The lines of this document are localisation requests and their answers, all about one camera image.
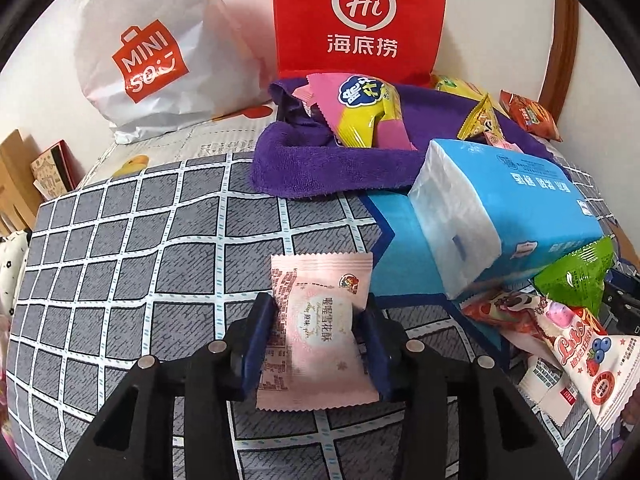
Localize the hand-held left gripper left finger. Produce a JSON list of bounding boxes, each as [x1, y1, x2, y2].
[[57, 292, 278, 480]]

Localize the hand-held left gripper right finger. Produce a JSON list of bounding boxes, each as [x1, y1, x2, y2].
[[356, 305, 573, 480]]

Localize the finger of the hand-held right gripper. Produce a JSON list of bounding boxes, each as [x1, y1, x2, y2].
[[602, 262, 640, 336]]

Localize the green snack packet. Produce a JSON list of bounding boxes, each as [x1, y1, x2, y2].
[[532, 236, 616, 319]]

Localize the light pink pastry packet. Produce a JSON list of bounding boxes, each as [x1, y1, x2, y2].
[[256, 252, 381, 412]]

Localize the yellow triangular snack packet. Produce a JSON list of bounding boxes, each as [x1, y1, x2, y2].
[[457, 92, 511, 142]]

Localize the pink and yellow snack packet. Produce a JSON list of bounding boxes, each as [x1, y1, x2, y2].
[[292, 72, 419, 152]]

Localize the white berry print snack packet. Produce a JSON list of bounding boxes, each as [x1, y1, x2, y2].
[[530, 300, 640, 432]]

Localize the red cartoon snack packet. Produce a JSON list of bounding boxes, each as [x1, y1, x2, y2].
[[462, 290, 557, 357]]

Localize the grey plaid blanket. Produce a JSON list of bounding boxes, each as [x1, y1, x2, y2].
[[0, 152, 640, 480]]

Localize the blue tissue pack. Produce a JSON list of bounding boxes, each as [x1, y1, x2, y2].
[[407, 138, 606, 301]]

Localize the purple towel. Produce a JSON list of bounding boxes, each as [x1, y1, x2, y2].
[[250, 77, 562, 200]]

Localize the small pink candy packet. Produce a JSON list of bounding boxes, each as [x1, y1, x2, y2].
[[482, 130, 524, 154]]

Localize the orange chip bag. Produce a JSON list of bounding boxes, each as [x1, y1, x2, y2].
[[499, 89, 564, 142]]

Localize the white floral cloth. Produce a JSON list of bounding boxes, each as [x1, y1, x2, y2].
[[0, 231, 32, 312]]

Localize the yellow chip bag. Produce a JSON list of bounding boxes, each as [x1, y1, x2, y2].
[[432, 74, 494, 106]]

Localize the patterned book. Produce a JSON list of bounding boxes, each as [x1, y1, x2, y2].
[[29, 139, 82, 202]]

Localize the wooden headboard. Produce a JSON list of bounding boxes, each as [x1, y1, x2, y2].
[[0, 129, 42, 237]]

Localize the white plastic shopping bag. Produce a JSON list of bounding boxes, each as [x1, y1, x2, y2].
[[75, 0, 269, 145]]

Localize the red paper bag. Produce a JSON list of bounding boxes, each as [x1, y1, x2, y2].
[[271, 0, 448, 87]]

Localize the brown wooden door frame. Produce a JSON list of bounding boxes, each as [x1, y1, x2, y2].
[[537, 0, 581, 112]]

